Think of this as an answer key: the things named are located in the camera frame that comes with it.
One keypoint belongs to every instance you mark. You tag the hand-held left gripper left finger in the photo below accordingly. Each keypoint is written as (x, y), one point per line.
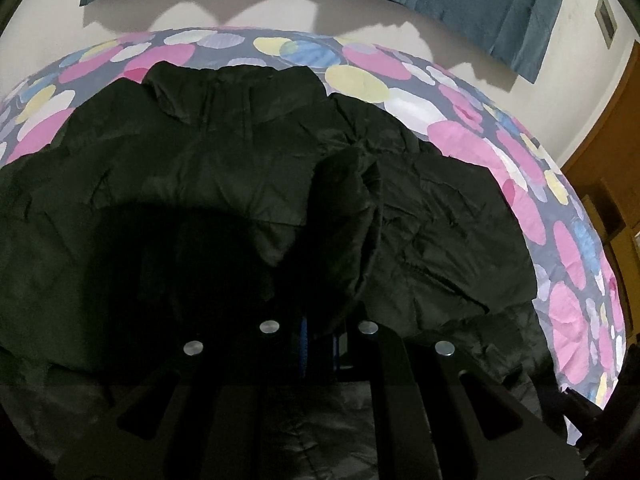
(302, 352)

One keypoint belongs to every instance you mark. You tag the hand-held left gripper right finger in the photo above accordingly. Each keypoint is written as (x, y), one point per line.
(337, 352)

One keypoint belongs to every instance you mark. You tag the black padded jacket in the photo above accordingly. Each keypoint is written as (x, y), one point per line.
(225, 170)

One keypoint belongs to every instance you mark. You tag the polka dot bed sheet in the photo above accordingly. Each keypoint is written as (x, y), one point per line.
(460, 140)

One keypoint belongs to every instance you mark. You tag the wooden door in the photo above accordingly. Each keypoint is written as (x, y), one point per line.
(607, 135)

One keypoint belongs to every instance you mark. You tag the small framed wall picture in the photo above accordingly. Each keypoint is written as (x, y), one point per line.
(606, 17)

